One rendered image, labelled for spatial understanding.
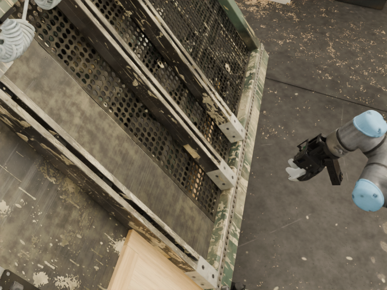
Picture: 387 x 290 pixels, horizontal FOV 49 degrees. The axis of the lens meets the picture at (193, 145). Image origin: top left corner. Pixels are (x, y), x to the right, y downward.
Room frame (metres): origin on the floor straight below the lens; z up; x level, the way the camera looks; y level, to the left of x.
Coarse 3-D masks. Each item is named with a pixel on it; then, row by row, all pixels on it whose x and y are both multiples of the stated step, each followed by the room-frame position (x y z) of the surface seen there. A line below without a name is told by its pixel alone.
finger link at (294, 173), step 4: (288, 168) 0.85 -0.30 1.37; (292, 168) 0.85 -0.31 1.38; (288, 172) 0.85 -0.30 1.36; (292, 172) 0.84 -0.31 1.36; (296, 172) 0.84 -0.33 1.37; (300, 172) 0.84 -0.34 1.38; (304, 172) 0.83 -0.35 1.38; (292, 176) 0.84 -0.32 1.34; (296, 176) 0.84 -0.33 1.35; (300, 176) 0.83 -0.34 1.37; (292, 180) 0.84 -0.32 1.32; (296, 180) 0.83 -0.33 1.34
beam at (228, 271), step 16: (256, 64) 1.99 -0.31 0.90; (256, 96) 1.76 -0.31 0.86; (240, 112) 1.59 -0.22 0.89; (256, 112) 1.66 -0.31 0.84; (256, 128) 1.55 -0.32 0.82; (240, 144) 1.35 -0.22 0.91; (224, 192) 1.08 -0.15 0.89; (240, 192) 1.11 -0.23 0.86; (224, 208) 0.99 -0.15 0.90; (240, 208) 1.04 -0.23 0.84; (224, 224) 0.91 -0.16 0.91; (240, 224) 0.97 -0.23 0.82; (208, 256) 0.78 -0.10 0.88; (224, 272) 0.73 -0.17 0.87
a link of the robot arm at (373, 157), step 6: (384, 138) 0.79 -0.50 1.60; (378, 144) 0.78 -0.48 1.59; (384, 144) 0.78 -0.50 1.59; (372, 150) 0.77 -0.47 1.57; (378, 150) 0.77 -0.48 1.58; (384, 150) 0.77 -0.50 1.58; (366, 156) 0.78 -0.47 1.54; (372, 156) 0.76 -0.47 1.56; (378, 156) 0.75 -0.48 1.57; (384, 156) 0.75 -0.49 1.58; (372, 162) 0.73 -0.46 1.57; (378, 162) 0.73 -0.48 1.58; (384, 162) 0.73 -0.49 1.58
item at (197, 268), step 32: (0, 64) 0.76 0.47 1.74; (0, 96) 0.72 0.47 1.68; (32, 128) 0.71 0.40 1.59; (64, 160) 0.70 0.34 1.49; (96, 160) 0.75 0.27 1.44; (96, 192) 0.69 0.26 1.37; (128, 192) 0.73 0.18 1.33; (128, 224) 0.68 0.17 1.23; (160, 224) 0.71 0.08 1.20; (192, 256) 0.69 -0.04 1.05
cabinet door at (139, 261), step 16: (128, 240) 0.63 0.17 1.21; (144, 240) 0.66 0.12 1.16; (128, 256) 0.59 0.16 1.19; (144, 256) 0.62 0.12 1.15; (160, 256) 0.65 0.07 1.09; (128, 272) 0.55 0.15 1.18; (144, 272) 0.57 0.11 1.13; (160, 272) 0.60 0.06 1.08; (176, 272) 0.63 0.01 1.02; (112, 288) 0.48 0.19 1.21; (128, 288) 0.51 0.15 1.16; (144, 288) 0.53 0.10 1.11; (160, 288) 0.56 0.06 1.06; (176, 288) 0.59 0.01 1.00; (192, 288) 0.62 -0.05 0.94
